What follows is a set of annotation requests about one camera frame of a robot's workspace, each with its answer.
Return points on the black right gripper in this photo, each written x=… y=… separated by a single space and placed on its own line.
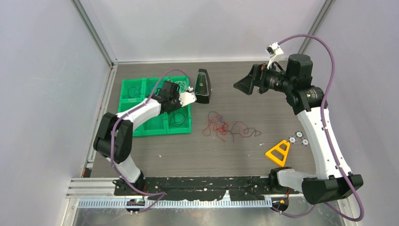
x=257 y=77

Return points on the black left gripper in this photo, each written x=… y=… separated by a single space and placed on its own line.
x=177 y=97

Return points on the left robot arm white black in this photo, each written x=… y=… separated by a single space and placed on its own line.
x=114 y=137

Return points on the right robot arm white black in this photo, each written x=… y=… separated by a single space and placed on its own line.
x=333 y=178

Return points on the green bin back right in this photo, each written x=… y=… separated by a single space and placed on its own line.
x=182 y=81

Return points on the black metronome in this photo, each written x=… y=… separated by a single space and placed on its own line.
x=203 y=88

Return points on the green bin back left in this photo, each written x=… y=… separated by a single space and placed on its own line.
x=132 y=88

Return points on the small round silver part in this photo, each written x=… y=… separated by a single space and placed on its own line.
x=292 y=140

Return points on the yellow triangle block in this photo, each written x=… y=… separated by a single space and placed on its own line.
x=278 y=154

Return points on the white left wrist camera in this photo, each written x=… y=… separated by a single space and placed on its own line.
x=188 y=97

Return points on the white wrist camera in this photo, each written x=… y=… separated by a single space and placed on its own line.
x=188 y=97
x=275 y=52

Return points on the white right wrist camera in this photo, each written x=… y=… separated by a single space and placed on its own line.
x=275 y=52

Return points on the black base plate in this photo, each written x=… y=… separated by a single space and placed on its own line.
x=241 y=188

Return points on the aluminium corner post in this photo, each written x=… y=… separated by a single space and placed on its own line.
x=94 y=29

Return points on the aluminium rail front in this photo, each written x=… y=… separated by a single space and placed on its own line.
x=116 y=193

